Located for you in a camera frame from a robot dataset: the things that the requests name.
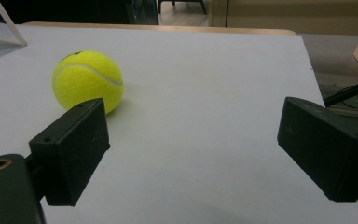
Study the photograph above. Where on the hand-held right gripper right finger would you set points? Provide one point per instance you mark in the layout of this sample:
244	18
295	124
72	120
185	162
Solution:
326	146

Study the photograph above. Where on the beige cabinet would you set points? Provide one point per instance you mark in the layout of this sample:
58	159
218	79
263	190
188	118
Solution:
292	15

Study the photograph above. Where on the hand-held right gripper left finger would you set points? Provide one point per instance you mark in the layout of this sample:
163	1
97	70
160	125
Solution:
70	149

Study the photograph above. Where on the dark chair legs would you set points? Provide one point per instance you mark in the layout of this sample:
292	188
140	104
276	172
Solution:
182	5

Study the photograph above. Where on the yellow tennis ball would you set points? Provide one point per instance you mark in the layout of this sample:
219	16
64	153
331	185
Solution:
87	81

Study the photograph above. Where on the black metal stand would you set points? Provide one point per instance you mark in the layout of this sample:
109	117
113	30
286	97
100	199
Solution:
351	91

